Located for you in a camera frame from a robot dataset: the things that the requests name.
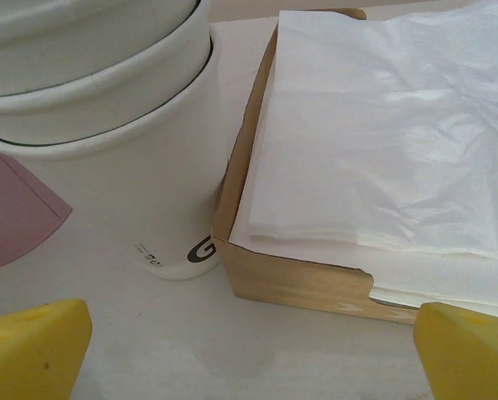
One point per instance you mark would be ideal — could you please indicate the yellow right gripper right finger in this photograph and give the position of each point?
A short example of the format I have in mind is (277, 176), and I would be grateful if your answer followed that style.
(469, 358)

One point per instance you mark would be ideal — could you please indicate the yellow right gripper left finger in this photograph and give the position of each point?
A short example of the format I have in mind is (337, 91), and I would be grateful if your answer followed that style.
(28, 358)

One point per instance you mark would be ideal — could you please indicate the white paper napkin stack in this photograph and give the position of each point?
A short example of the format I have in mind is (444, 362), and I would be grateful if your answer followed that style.
(419, 275)

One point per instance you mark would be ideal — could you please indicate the pink cylindrical container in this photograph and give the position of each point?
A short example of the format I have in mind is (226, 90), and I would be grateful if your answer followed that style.
(11, 216)

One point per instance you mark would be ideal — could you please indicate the printed white paper cup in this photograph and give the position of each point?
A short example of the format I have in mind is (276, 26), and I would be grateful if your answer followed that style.
(128, 200)

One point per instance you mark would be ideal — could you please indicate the brown cardboard napkin tray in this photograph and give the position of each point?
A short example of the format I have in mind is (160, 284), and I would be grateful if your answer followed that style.
(274, 287)

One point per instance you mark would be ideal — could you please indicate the stack of white napkins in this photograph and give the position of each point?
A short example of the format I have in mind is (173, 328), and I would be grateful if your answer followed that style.
(378, 125)

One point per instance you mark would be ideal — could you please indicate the plain white paper cup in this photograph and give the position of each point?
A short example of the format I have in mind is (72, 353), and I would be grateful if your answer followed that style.
(66, 41)
(107, 104)

